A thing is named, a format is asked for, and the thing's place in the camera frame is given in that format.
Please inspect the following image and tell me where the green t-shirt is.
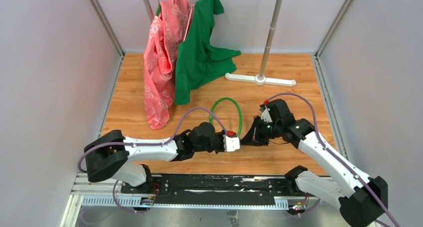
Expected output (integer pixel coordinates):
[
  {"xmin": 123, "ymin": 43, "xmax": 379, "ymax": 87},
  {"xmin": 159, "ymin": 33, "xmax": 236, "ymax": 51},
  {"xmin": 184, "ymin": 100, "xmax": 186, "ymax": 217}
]
[{"xmin": 174, "ymin": 0, "xmax": 241, "ymax": 105}]

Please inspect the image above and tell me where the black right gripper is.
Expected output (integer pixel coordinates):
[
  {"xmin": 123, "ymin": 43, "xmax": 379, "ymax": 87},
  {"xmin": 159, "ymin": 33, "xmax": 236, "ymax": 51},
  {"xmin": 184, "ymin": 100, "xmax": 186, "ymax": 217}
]
[{"xmin": 241, "ymin": 115, "xmax": 282, "ymax": 146}]

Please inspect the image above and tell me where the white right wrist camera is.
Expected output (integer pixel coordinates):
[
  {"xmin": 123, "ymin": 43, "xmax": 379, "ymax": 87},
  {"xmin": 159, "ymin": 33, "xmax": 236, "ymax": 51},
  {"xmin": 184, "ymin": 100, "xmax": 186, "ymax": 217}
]
[{"xmin": 260, "ymin": 106, "xmax": 273, "ymax": 123}]

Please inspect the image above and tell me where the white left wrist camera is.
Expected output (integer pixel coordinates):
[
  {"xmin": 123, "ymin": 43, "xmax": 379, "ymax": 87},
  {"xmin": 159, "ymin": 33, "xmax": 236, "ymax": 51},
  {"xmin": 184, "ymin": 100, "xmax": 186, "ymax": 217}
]
[{"xmin": 223, "ymin": 135, "xmax": 241, "ymax": 152}]

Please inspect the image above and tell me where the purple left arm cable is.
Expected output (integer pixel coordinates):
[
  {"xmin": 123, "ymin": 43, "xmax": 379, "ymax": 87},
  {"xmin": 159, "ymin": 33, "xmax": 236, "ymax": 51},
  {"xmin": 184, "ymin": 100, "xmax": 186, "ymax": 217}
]
[{"xmin": 77, "ymin": 107, "xmax": 235, "ymax": 174}]

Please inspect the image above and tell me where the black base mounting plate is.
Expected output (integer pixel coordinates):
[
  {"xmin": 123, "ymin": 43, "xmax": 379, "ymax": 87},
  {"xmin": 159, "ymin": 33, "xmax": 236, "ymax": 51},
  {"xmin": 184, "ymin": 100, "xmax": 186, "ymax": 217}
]
[{"xmin": 120, "ymin": 173, "xmax": 306, "ymax": 206}]

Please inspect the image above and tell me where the pink patterned garment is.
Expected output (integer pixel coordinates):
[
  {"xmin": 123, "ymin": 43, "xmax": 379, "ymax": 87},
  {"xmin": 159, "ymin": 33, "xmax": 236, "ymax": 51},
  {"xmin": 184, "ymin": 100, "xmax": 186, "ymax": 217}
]
[{"xmin": 143, "ymin": 0, "xmax": 191, "ymax": 130}]

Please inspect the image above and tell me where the aluminium frame rail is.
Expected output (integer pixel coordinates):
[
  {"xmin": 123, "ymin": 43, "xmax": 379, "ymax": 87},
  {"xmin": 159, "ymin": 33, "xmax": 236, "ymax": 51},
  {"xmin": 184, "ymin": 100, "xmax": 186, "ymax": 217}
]
[{"xmin": 59, "ymin": 172, "xmax": 381, "ymax": 227}]

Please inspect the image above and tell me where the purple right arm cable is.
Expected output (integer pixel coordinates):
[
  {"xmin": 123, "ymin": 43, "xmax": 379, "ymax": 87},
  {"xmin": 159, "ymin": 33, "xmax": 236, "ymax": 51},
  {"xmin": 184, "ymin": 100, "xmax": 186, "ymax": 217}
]
[{"xmin": 263, "ymin": 92, "xmax": 401, "ymax": 227}]

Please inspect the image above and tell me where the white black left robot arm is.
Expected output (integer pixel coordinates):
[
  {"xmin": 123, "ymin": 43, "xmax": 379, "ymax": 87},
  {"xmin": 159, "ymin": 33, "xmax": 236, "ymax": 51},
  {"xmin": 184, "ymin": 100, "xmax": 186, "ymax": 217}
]
[{"xmin": 82, "ymin": 122, "xmax": 241, "ymax": 194}]

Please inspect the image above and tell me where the green cable lock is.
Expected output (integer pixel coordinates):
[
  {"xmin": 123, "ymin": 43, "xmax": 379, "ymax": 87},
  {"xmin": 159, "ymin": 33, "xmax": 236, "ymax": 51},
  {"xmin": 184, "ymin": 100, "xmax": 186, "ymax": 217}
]
[{"xmin": 209, "ymin": 97, "xmax": 243, "ymax": 138}]

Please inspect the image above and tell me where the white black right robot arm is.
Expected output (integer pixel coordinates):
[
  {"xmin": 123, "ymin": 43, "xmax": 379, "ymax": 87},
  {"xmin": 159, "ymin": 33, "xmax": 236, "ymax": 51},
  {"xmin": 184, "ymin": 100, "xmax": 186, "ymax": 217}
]
[{"xmin": 241, "ymin": 99, "xmax": 388, "ymax": 227}]

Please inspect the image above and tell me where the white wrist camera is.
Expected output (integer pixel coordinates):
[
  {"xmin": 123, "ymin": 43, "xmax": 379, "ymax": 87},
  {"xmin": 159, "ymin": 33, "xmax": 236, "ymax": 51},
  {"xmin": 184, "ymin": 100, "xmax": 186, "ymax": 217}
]
[
  {"xmin": 223, "ymin": 135, "xmax": 241, "ymax": 152},
  {"xmin": 260, "ymin": 106, "xmax": 273, "ymax": 123}
]

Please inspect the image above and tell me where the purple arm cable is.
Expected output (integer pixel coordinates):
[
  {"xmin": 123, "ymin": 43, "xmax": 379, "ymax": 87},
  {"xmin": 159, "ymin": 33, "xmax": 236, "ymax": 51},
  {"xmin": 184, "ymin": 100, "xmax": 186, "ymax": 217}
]
[
  {"xmin": 77, "ymin": 107, "xmax": 235, "ymax": 174},
  {"xmin": 263, "ymin": 92, "xmax": 401, "ymax": 227}
]

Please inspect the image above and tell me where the white clothes rack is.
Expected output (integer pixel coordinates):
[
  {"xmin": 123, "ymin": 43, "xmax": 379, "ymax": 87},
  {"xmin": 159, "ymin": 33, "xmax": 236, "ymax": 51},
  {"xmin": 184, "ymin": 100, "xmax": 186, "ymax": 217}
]
[{"xmin": 143, "ymin": 0, "xmax": 296, "ymax": 87}]

